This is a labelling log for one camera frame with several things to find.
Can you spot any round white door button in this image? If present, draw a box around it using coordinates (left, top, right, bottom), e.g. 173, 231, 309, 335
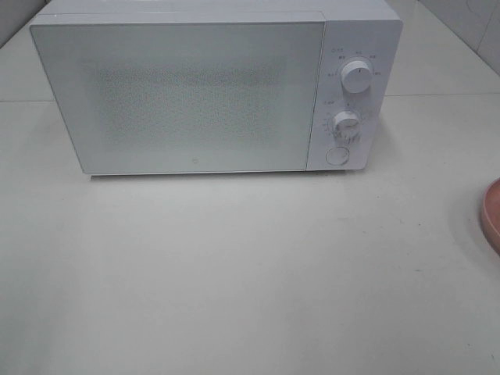
326, 147, 349, 166

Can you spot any white microwave door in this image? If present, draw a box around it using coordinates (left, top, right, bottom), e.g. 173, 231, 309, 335
30, 21, 325, 175

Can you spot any pink round plate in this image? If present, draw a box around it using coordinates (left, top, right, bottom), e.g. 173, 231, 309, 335
480, 179, 500, 254

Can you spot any lower white timer knob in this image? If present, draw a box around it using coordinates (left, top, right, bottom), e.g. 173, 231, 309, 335
333, 111, 361, 143

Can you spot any white microwave oven body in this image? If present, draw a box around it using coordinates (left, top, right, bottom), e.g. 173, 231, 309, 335
30, 1, 403, 172

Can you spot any upper white power knob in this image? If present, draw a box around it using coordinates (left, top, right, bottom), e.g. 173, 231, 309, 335
340, 58, 373, 94

